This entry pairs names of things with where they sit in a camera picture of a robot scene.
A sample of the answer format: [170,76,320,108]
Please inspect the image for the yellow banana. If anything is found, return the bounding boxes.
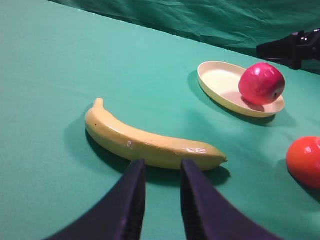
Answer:
[85,98,228,171]

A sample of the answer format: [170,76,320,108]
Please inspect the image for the orange mandarin fruit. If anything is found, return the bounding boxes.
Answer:
[286,136,320,189]

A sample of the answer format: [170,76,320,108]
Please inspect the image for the green backdrop cloth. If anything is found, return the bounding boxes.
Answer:
[61,0,320,56]

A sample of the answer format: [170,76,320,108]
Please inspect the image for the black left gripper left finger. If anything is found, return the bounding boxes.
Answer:
[48,160,146,240]

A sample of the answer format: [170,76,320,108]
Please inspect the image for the yellow plate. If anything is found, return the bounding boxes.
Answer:
[197,61,285,118]

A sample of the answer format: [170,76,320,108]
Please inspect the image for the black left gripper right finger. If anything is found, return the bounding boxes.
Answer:
[180,159,279,240]

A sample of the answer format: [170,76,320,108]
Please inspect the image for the red apple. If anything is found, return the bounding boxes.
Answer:
[238,62,286,105]

